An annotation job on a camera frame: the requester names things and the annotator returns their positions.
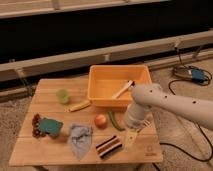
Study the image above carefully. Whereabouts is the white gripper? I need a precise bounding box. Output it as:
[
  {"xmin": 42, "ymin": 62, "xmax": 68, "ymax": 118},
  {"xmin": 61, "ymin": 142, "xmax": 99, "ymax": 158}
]
[{"xmin": 124, "ymin": 102, "xmax": 150, "ymax": 149}]

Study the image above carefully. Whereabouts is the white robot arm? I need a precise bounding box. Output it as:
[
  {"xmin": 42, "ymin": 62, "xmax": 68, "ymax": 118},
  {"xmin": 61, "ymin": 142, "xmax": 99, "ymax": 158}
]
[{"xmin": 124, "ymin": 83, "xmax": 213, "ymax": 130}]

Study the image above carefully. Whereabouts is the green plastic cup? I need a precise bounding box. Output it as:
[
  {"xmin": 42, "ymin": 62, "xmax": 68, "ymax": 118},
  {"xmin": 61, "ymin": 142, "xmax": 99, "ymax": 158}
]
[{"xmin": 56, "ymin": 89, "xmax": 69, "ymax": 104}]

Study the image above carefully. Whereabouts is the green chili pepper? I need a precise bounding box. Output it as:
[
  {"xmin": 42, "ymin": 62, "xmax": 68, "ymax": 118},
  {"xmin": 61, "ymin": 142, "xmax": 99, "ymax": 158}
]
[{"xmin": 107, "ymin": 110, "xmax": 125, "ymax": 131}]

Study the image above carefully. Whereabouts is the red apple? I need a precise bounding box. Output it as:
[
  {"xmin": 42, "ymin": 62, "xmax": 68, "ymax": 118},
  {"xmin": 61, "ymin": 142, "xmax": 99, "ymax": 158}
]
[{"xmin": 94, "ymin": 114, "xmax": 107, "ymax": 129}]

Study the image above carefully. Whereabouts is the blue grey cloth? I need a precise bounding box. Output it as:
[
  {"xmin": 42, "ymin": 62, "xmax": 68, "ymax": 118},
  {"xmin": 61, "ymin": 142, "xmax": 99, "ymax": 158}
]
[{"xmin": 68, "ymin": 123, "xmax": 93, "ymax": 160}]

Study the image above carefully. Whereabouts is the wooden spatula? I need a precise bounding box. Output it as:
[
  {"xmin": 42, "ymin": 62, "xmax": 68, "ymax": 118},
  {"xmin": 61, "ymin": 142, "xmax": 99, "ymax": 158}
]
[{"xmin": 112, "ymin": 80, "xmax": 135, "ymax": 99}]

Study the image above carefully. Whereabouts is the yellow banana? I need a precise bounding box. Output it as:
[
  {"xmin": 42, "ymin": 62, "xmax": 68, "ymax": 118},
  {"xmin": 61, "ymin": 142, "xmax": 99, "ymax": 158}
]
[{"xmin": 68, "ymin": 100, "xmax": 91, "ymax": 112}]

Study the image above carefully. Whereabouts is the orange plastic bin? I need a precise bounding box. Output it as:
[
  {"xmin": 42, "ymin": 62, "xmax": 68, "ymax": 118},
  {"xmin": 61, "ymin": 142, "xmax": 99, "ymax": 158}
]
[{"xmin": 87, "ymin": 65, "xmax": 152, "ymax": 107}]

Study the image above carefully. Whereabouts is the wooden table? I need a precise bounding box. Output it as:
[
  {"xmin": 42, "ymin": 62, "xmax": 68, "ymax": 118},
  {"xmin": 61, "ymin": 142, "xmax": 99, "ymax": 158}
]
[{"xmin": 9, "ymin": 78, "xmax": 163, "ymax": 166}]

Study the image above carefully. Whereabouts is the blue power device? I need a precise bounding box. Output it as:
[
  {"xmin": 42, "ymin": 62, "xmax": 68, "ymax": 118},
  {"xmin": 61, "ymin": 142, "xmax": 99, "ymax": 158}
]
[{"xmin": 172, "ymin": 65, "xmax": 212, "ymax": 84}]

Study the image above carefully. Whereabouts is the purple grapes bunch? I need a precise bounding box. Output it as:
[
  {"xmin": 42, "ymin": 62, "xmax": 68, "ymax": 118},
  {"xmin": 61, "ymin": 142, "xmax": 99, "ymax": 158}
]
[{"xmin": 32, "ymin": 114, "xmax": 46, "ymax": 138}]

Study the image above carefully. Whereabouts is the black cable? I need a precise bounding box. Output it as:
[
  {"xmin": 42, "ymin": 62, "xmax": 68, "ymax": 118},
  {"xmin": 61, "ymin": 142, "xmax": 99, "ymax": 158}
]
[{"xmin": 151, "ymin": 46, "xmax": 213, "ymax": 171}]

